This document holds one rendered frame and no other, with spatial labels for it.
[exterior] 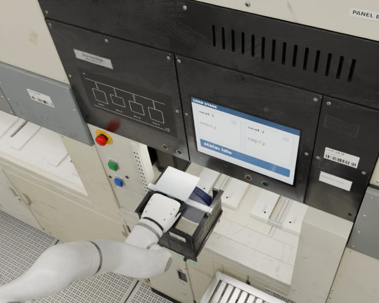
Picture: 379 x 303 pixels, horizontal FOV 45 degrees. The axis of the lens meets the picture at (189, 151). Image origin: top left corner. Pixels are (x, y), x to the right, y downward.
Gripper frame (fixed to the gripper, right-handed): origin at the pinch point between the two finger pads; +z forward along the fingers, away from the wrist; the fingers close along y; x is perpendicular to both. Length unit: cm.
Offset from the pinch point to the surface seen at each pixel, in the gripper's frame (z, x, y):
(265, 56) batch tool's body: 2, 61, 28
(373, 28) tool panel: 2, 73, 47
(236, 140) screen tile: 1.5, 32.3, 21.2
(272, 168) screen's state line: 1.5, 26.0, 31.2
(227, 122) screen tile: 1.5, 37.7, 18.7
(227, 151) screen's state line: 1.5, 26.3, 18.5
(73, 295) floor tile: -21, -125, -74
